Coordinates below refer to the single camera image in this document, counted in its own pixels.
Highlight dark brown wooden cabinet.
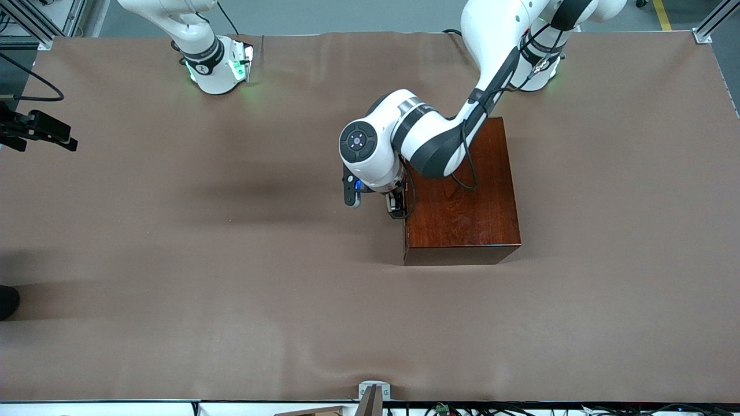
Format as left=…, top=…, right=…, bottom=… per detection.
left=403, top=117, right=522, bottom=266

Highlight brown table cover sheet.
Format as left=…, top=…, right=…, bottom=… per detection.
left=0, top=30, right=740, bottom=403

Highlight black round object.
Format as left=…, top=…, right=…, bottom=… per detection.
left=0, top=285, right=21, bottom=321

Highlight brown cardboard piece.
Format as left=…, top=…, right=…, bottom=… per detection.
left=272, top=406, right=347, bottom=416

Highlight aluminium frame structure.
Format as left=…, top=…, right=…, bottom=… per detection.
left=0, top=0, right=87, bottom=51

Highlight small metal clamp bracket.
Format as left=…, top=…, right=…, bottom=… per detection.
left=358, top=380, right=391, bottom=400

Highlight grey metal post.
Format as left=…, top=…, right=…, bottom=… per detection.
left=354, top=385, right=385, bottom=416

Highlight aluminium profile with bracket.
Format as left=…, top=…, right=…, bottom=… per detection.
left=693, top=0, right=740, bottom=44

